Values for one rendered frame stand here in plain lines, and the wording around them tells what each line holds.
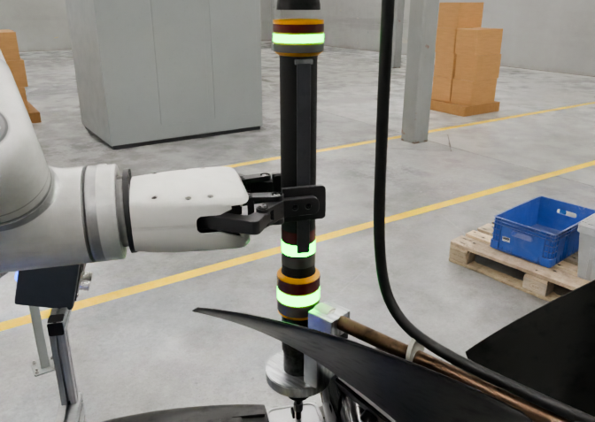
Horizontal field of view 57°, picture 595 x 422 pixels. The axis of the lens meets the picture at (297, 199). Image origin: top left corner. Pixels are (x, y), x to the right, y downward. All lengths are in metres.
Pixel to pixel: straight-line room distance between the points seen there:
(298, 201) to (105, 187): 0.16
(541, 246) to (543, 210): 0.64
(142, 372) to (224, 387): 0.41
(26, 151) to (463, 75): 8.39
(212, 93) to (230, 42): 0.65
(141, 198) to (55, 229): 0.07
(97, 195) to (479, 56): 8.21
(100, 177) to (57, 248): 0.07
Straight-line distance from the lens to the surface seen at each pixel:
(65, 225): 0.47
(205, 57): 6.87
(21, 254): 0.49
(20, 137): 0.43
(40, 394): 2.80
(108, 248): 0.48
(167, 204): 0.45
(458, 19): 8.73
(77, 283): 1.21
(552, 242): 3.50
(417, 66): 6.61
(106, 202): 0.47
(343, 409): 0.65
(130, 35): 6.55
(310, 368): 0.57
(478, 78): 8.63
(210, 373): 2.70
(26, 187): 0.44
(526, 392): 0.46
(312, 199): 0.49
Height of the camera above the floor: 1.64
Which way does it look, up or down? 20 degrees down
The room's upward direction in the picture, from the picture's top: straight up
